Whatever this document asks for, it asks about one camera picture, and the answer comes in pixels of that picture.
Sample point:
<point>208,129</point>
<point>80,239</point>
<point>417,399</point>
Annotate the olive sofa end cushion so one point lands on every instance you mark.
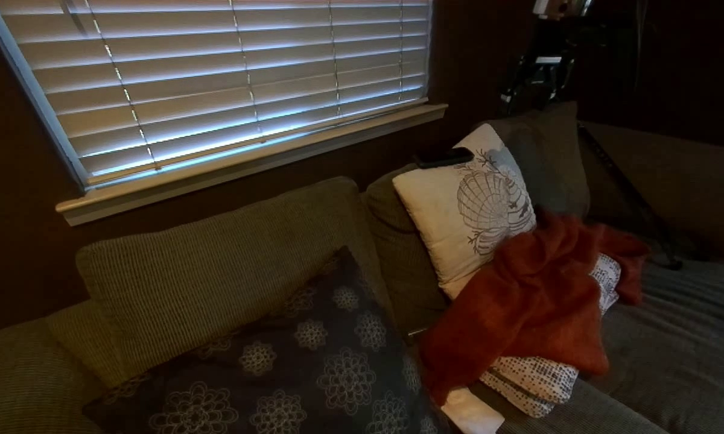
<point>26,376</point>

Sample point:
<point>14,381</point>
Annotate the white shell print pillow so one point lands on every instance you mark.
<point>448,212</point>

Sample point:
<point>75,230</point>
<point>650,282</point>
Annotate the black tripod leg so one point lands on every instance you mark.
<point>630,197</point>

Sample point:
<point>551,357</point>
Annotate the white dotted pattern pillow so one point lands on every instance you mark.
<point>534,381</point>

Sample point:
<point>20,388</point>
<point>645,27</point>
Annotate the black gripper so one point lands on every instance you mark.
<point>545,75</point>

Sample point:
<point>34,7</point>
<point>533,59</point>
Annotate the olive green sofa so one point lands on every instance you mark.
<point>676,352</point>

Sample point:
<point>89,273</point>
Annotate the olive sofa back cushion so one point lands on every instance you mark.
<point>208,265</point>

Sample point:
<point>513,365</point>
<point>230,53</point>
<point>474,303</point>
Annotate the brown sofa back cushion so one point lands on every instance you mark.
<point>690,189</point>

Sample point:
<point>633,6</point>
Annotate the white window blinds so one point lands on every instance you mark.
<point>218,81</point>

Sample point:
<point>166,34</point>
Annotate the grey sofa cushion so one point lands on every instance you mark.
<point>551,161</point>

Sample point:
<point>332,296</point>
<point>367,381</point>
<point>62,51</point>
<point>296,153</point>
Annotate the wooden window sill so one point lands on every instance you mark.
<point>243,164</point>

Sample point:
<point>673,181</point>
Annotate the dark floral pattern pillow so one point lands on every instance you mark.
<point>314,363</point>

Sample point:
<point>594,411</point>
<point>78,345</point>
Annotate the rust brown fleece blanket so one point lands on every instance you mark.
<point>533,305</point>

